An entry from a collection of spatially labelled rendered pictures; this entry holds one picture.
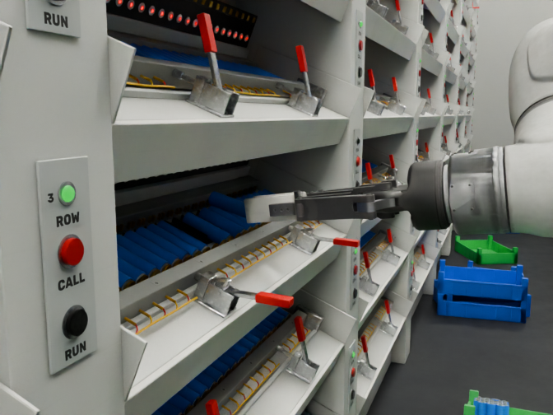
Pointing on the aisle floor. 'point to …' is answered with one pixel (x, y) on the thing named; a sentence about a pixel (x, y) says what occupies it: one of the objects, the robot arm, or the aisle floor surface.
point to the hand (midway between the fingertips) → (276, 207)
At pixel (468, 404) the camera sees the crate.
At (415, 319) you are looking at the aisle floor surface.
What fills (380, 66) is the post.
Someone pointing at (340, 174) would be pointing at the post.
